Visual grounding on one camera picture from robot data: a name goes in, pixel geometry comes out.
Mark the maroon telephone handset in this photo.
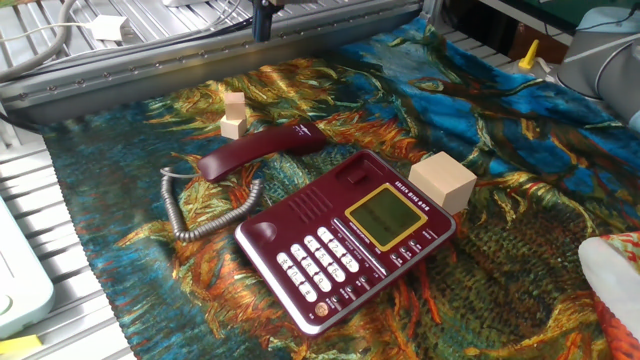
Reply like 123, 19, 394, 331
196, 123, 329, 184

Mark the maroon telephone base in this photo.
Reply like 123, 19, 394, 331
233, 148, 457, 336

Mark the small wooden block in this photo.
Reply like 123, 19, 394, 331
223, 91, 247, 121
219, 115, 248, 141

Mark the large wooden cube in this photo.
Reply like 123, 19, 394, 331
408, 151, 478, 216

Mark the sunflower print tablecloth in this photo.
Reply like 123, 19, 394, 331
42, 17, 640, 360

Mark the yellow nozzle bottle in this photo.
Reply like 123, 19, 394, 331
517, 39, 541, 71

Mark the white power adapter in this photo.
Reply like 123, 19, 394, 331
0, 14, 130, 44

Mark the white teach pendant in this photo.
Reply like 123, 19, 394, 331
0, 197, 55, 341

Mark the yellow tape strip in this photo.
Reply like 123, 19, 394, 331
0, 333, 44, 357

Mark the grey coiled phone cord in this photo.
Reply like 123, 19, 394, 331
159, 167, 265, 244

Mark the dark blue camera post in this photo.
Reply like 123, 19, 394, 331
251, 0, 276, 44

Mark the aluminium table edge rail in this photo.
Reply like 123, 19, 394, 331
0, 0, 426, 124

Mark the thick grey hose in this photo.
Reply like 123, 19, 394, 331
0, 0, 79, 84

